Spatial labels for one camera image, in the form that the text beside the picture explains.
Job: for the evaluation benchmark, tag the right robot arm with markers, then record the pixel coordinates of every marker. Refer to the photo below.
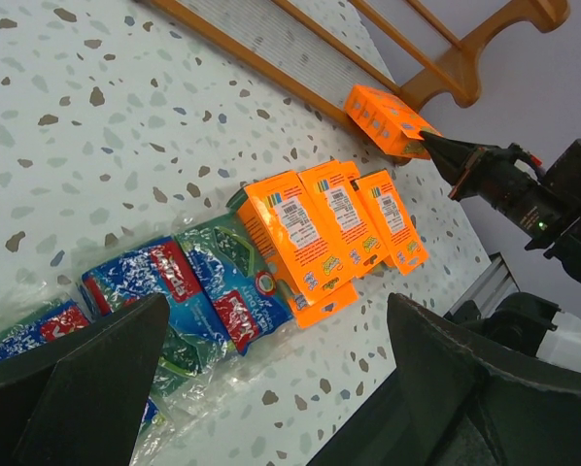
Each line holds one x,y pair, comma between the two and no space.
564,244

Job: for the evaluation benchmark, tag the green sponge pack right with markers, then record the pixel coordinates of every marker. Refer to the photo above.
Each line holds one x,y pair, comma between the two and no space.
235,278

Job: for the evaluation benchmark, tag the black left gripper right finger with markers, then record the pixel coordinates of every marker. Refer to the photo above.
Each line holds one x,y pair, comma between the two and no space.
460,395

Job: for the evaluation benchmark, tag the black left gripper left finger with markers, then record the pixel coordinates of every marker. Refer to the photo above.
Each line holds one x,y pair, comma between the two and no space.
79,400

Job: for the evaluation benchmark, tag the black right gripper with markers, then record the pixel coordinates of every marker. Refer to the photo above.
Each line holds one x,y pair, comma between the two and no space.
491,173

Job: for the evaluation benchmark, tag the wooden shelf rack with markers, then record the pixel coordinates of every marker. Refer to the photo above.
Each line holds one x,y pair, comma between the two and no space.
282,42

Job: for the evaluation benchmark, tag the orange box under right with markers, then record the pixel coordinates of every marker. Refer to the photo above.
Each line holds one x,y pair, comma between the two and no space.
349,170

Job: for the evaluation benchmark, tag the blue sponge pack middle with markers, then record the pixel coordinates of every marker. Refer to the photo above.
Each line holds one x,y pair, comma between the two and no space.
195,339

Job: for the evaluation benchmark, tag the orange box under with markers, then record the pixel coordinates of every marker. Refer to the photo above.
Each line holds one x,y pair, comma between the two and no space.
309,315
349,170

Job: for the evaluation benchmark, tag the blue sponge pack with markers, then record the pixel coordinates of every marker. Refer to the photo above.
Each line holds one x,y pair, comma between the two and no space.
195,339
42,324

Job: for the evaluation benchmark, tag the blue sponge pack left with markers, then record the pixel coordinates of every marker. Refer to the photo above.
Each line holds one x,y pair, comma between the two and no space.
42,324

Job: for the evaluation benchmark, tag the orange sponge box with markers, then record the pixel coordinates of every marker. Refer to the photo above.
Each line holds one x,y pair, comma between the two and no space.
389,123
345,217
288,231
385,208

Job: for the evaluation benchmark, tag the orange box under left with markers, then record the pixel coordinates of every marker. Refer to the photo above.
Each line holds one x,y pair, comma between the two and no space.
309,315

